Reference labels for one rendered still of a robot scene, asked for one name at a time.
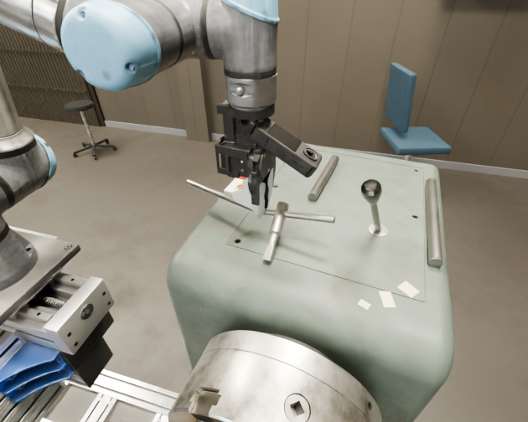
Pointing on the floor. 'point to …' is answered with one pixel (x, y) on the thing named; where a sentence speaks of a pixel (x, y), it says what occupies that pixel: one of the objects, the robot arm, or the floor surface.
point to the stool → (86, 126)
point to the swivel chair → (409, 140)
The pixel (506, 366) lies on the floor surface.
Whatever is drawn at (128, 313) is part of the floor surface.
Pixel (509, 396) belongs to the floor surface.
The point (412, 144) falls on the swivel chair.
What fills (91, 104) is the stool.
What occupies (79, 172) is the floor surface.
